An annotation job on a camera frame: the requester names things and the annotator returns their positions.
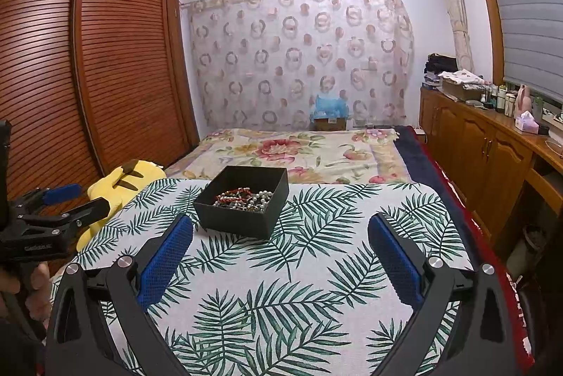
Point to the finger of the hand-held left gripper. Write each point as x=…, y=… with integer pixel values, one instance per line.
x=90, y=208
x=61, y=193

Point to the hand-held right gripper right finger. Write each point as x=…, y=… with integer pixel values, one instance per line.
x=396, y=266

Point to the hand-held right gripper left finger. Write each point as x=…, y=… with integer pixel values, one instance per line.
x=165, y=257

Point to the black jewelry box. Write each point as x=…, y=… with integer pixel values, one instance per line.
x=237, y=222

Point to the person's left hand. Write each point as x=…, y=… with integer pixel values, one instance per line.
x=39, y=283

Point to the yellow plush toy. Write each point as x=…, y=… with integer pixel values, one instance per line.
x=114, y=182

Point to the navy blanket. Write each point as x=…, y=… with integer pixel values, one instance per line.
x=418, y=156

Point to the leaf-print cloth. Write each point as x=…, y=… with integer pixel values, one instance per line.
x=286, y=292

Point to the wooden slatted wardrobe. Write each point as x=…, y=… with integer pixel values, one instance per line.
x=110, y=72

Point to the wooden cabinet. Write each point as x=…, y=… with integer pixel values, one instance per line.
x=466, y=138

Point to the floral blanket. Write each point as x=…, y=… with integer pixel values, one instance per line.
x=272, y=156

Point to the cardboard box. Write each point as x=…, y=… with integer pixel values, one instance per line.
x=330, y=124

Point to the blue plastic bag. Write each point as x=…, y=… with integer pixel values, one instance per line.
x=330, y=105

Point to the brown storage box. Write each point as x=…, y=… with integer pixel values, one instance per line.
x=459, y=91

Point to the pink tissue box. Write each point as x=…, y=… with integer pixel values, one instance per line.
x=526, y=123

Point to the group of cosmetic bottles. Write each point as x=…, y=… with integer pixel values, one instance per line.
x=501, y=98

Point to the floral cloth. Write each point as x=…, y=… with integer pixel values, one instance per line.
x=462, y=76

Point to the stack of dark clothes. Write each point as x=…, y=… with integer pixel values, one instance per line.
x=440, y=68

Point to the pink figurine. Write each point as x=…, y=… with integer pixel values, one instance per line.
x=523, y=98

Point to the green bottle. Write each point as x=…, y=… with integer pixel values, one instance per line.
x=539, y=105

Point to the beige drape curtain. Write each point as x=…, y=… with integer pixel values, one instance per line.
x=455, y=6

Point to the grey window blind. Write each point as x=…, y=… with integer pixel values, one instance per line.
x=528, y=6

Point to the wooden window frame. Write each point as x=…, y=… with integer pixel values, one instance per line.
x=486, y=6

